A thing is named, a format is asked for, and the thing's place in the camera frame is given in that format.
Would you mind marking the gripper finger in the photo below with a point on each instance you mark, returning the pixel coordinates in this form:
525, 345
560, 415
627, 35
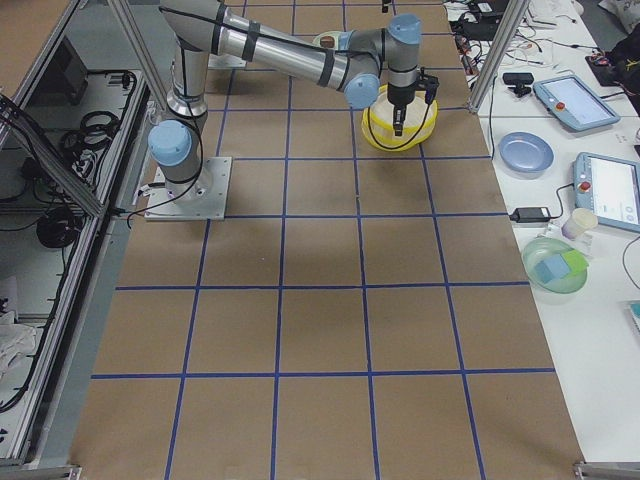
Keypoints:
399, 117
430, 85

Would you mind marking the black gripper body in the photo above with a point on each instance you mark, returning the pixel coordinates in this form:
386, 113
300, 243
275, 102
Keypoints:
400, 96

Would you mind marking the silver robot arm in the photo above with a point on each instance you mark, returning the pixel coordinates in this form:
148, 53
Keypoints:
352, 67

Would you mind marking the light green plate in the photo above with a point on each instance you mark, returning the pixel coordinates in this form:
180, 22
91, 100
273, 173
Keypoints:
336, 40

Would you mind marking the black webcam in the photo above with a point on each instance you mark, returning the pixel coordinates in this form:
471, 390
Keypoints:
518, 82

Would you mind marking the dark red bun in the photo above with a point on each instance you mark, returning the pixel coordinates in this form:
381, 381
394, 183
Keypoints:
327, 42

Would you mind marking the blue plate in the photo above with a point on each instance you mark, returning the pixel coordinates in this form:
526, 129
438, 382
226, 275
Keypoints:
526, 154

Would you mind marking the teach pendant far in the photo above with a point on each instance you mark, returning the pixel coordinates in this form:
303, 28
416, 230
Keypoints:
574, 103

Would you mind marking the teach pendant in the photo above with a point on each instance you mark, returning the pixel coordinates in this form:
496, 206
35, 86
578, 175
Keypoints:
609, 187
574, 103

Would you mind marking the black power adapter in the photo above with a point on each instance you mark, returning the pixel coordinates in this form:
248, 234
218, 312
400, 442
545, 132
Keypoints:
530, 215

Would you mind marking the paper cup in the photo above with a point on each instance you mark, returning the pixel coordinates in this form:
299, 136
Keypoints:
579, 222

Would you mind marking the teach pendant near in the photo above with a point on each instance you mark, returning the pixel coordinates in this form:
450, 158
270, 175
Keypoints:
609, 187

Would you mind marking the green bowl with sponges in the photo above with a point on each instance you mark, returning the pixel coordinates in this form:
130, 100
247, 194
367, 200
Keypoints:
555, 265

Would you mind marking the aluminium frame post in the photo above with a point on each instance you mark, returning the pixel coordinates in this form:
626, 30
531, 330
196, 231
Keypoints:
506, 30

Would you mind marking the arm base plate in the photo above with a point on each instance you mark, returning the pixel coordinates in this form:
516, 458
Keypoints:
205, 200

